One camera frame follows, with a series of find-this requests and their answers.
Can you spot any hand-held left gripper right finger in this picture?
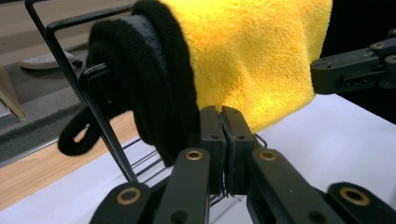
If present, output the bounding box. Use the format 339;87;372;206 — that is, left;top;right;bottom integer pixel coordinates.
221;105;262;196

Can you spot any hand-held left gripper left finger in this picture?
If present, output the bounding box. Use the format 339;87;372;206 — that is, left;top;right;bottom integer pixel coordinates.
199;105;227;196

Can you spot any yellow cloth with black trim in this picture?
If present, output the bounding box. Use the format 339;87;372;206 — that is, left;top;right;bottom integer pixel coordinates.
57;0;333;168

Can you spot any black wire rack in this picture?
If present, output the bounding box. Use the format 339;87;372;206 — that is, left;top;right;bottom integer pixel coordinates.
24;0;269;188

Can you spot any white perforated round base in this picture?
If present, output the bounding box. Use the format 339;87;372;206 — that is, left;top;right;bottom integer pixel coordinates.
18;50;76;70

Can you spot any wooden furniture leg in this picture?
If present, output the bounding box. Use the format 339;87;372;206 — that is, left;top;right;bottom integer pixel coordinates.
0;65;26;119

